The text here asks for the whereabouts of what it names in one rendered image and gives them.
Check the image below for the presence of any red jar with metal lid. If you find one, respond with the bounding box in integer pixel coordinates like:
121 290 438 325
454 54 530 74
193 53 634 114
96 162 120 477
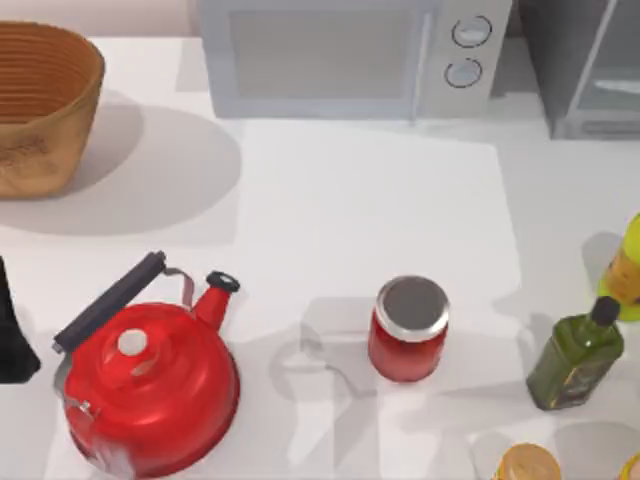
367 274 451 384

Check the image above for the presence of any pale microwave oven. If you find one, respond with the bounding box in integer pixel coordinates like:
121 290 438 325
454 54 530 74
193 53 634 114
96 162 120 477
195 0 514 125

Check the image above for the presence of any microwave knob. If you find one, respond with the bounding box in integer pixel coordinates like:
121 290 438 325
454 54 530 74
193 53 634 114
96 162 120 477
451 14 494 49
443 56 484 90

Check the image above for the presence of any red kettle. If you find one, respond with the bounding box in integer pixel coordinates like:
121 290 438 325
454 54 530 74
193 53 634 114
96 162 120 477
52 250 242 479

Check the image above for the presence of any green glass bottle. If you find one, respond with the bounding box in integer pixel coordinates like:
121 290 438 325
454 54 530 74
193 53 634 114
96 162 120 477
525 295 626 413

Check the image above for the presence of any brown woven basket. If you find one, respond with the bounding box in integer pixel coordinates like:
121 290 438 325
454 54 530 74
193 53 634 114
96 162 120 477
0 20 107 201

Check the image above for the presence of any orange-lidded jar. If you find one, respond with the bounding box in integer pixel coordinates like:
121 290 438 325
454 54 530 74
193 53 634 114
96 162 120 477
495 443 562 480

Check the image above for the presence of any yellow-green bottle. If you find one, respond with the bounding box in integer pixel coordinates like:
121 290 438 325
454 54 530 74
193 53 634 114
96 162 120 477
597 211 640 321

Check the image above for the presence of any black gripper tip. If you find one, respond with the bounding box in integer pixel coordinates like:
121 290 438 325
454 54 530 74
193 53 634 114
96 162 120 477
0 256 42 385

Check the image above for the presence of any grey cabinet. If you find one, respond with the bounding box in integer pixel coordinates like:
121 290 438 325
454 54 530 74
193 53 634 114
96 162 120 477
517 0 640 141

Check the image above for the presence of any yellow container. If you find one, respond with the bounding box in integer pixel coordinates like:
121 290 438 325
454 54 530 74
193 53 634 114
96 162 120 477
618 452 640 480

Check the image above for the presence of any microwave door handle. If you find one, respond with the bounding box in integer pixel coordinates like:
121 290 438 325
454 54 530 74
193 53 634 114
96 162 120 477
410 12 432 125

